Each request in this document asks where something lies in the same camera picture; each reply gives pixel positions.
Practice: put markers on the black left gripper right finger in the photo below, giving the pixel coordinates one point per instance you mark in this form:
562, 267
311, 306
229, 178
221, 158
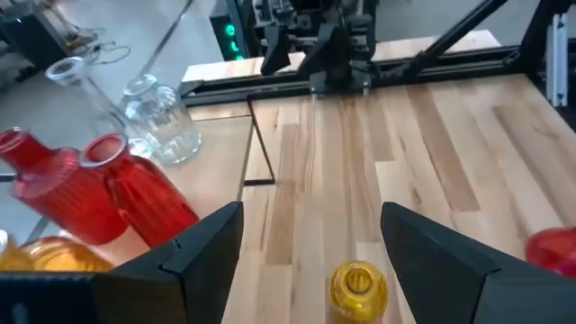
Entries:
432, 270

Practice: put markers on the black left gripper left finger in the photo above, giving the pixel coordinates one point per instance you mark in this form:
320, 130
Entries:
193, 279

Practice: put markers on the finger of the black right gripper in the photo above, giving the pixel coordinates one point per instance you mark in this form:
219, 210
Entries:
330, 54
275, 49

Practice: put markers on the small yellow glass vase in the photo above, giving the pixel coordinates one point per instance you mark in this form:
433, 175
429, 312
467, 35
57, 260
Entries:
357, 292

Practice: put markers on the red ribbed flared glass vase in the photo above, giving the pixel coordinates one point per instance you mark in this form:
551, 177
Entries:
148, 198

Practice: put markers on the large yellow embossed glass vase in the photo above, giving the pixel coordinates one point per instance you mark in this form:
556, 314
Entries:
67, 256

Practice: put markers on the red ribbed cylinder glass vase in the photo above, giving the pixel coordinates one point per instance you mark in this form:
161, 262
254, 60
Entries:
63, 198

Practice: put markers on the yellow ribbed glass vase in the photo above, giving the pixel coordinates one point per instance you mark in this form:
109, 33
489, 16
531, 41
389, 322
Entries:
11, 256

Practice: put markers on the clear conical glass vase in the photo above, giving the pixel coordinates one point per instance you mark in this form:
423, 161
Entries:
90, 94

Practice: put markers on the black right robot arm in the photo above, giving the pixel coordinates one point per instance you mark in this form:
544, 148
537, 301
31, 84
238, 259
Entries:
342, 81

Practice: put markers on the red teardrop glass vase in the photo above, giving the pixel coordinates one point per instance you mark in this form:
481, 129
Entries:
553, 252

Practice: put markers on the silver metal bracket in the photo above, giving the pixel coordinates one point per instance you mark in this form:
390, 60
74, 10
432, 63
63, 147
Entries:
557, 58

